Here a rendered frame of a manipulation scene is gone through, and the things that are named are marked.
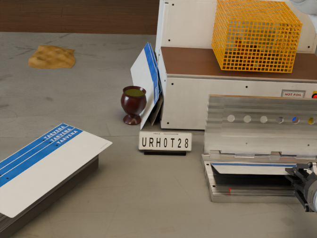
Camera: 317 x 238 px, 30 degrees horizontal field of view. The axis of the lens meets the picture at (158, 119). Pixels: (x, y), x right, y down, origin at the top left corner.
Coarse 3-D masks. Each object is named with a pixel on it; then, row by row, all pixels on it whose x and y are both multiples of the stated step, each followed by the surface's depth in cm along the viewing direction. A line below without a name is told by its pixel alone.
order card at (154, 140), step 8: (144, 136) 177; (152, 136) 178; (160, 136) 178; (168, 136) 178; (176, 136) 178; (184, 136) 179; (144, 144) 177; (152, 144) 178; (160, 144) 178; (168, 144) 178; (176, 144) 179; (184, 144) 179
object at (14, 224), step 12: (48, 132) 164; (36, 144) 159; (12, 156) 153; (96, 156) 166; (0, 168) 148; (84, 168) 163; (96, 168) 169; (72, 180) 159; (48, 192) 150; (60, 192) 155; (36, 204) 147; (48, 204) 152; (0, 216) 136; (24, 216) 144; (0, 228) 137; (12, 228) 141
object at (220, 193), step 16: (208, 160) 174; (224, 160) 175; (240, 160) 176; (256, 160) 177; (272, 160) 178; (288, 160) 178; (304, 160) 179; (208, 176) 167; (224, 176) 168; (240, 176) 169; (256, 176) 169; (272, 176) 170; (224, 192) 161; (240, 192) 162
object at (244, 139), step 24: (216, 96) 168; (240, 96) 170; (264, 96) 172; (216, 120) 171; (240, 120) 173; (288, 120) 174; (216, 144) 173; (240, 144) 174; (264, 144) 175; (288, 144) 176; (312, 144) 177
